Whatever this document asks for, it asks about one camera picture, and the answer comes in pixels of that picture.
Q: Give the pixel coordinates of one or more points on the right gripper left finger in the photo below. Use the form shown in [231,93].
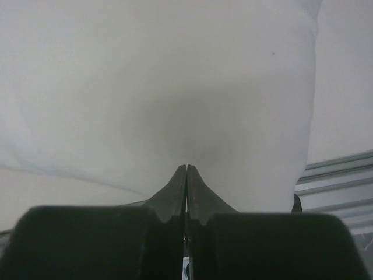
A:
[104,242]

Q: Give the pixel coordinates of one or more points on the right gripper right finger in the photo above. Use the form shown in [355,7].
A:
[226,244]

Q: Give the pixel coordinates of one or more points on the white pillow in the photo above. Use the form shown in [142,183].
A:
[123,92]

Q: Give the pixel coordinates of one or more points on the aluminium mounting rail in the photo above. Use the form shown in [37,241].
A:
[343,188]

